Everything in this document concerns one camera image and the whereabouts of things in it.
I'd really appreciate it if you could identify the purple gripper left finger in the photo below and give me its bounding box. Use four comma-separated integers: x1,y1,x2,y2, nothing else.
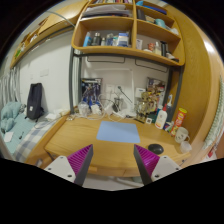
45,144,93,186

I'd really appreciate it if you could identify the white mug with print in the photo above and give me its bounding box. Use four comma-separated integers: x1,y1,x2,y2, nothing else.
175,127,190,143

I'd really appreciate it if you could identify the white small cup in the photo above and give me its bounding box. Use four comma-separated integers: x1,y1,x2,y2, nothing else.
180,141,192,153

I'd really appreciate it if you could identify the black computer mouse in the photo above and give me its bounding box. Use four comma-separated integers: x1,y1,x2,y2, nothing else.
148,144,164,155

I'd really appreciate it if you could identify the teal pillow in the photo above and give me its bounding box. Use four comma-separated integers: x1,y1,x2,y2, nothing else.
1,102,21,119

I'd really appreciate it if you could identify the light blue mouse pad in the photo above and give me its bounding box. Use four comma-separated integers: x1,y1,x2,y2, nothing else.
97,121,140,143

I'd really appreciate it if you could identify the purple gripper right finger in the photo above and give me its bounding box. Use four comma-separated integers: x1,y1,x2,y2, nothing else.
134,145,181,185

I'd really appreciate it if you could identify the wooden wall shelf unit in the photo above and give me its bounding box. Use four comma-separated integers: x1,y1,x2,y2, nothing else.
71,0,185,66

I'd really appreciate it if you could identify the blue robot poster box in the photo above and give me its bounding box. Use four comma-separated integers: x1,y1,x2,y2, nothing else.
81,78,102,106

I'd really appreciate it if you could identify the gold robot figurine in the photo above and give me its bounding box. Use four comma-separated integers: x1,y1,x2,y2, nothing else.
136,92,156,123

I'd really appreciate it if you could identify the black backpack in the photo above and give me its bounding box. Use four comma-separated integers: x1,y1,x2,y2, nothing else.
27,83,44,120

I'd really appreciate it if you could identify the bed with checkered sheet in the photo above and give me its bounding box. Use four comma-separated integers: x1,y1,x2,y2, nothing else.
0,104,60,162

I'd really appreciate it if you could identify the wooden desk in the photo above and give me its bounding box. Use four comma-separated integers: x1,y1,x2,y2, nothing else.
26,116,190,177

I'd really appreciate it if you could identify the white lotion pump bottle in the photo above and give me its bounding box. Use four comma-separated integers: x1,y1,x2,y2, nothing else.
155,105,167,129

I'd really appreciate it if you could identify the red yellow chips can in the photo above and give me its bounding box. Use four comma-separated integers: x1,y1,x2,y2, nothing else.
170,108,187,136

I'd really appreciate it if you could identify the white power adapter with cables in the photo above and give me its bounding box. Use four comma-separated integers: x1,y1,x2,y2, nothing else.
91,101,133,122

